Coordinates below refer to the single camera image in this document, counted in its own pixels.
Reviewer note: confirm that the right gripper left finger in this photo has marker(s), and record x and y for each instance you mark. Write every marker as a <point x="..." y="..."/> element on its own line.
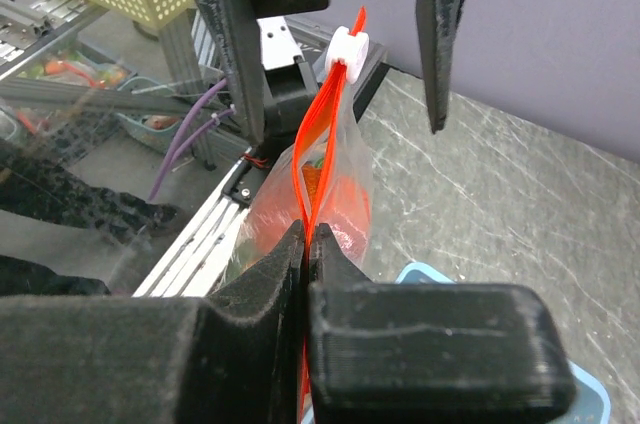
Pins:
<point x="111" y="359"/>

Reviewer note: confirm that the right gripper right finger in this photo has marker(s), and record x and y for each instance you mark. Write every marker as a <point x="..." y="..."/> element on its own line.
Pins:
<point x="430" y="344"/>

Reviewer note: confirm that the clear orange zip bag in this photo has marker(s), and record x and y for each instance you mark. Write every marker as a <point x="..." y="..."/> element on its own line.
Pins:
<point x="325" y="169"/>

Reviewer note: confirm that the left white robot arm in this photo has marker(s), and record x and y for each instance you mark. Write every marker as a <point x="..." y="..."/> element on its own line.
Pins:
<point x="271" y="87"/>

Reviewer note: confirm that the light blue plastic basket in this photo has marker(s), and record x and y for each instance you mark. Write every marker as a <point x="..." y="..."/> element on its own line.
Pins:
<point x="500" y="344"/>

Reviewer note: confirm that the aluminium rail frame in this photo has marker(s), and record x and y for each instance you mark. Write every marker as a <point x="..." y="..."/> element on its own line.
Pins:
<point x="36" y="185"/>

